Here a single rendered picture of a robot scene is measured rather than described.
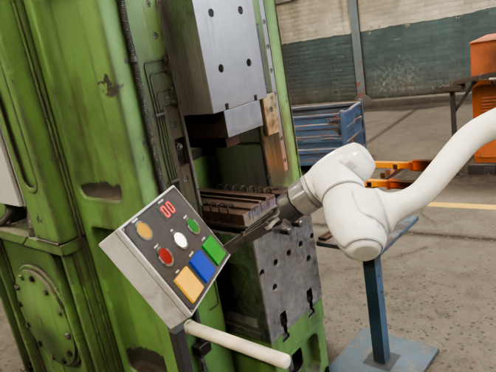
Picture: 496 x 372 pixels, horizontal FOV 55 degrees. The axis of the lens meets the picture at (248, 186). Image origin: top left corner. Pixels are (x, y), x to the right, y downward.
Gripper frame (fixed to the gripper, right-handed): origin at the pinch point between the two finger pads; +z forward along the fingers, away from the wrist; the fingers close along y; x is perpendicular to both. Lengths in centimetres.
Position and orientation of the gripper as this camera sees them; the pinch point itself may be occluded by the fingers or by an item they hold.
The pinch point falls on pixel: (237, 243)
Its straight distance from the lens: 128.1
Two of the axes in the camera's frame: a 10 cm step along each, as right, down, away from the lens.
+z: -7.4, 5.5, 3.9
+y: 2.5, -3.1, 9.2
